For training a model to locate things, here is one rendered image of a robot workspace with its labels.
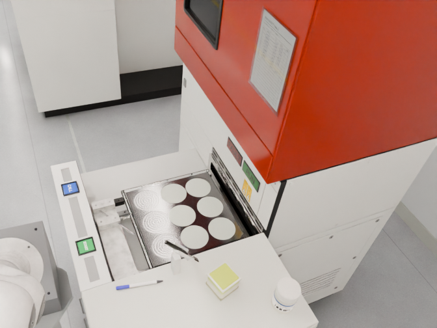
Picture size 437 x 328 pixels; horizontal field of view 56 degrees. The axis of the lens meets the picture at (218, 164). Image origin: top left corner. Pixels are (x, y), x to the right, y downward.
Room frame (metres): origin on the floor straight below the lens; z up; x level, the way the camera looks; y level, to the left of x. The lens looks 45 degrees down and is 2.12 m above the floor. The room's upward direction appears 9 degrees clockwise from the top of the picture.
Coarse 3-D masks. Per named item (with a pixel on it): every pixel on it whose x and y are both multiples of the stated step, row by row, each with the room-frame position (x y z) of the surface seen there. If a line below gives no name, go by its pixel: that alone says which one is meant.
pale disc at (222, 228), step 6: (210, 222) 0.93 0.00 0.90; (216, 222) 0.94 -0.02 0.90; (222, 222) 0.94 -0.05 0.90; (228, 222) 0.95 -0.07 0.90; (210, 228) 0.90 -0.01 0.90; (216, 228) 0.91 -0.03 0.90; (222, 228) 0.91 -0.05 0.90; (228, 228) 0.92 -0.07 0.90; (234, 228) 0.92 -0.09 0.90; (216, 234) 0.88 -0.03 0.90; (222, 234) 0.89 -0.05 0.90; (228, 234) 0.89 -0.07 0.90
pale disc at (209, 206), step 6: (204, 198) 1.04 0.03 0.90; (210, 198) 1.05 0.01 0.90; (216, 198) 1.05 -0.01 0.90; (198, 204) 1.01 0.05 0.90; (204, 204) 1.01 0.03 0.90; (210, 204) 1.02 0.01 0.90; (216, 204) 1.02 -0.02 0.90; (198, 210) 0.98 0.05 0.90; (204, 210) 0.98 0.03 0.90; (210, 210) 0.99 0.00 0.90; (216, 210) 0.99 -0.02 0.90; (210, 216) 0.96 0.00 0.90
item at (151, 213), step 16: (192, 176) 1.15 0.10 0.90; (208, 176) 1.16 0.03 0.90; (128, 192) 1.02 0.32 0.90; (144, 192) 1.03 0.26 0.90; (160, 192) 1.04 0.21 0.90; (144, 208) 0.95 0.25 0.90; (160, 208) 0.96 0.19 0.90; (192, 208) 0.99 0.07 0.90; (224, 208) 1.01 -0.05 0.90; (144, 224) 0.88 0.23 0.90; (160, 224) 0.89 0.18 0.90; (192, 224) 0.91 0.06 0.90; (208, 224) 0.92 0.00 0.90; (144, 240) 0.81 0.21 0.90; (160, 240) 0.82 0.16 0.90; (176, 240) 0.83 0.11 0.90; (208, 240) 0.85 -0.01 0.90; (224, 240) 0.86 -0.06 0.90; (160, 256) 0.76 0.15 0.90
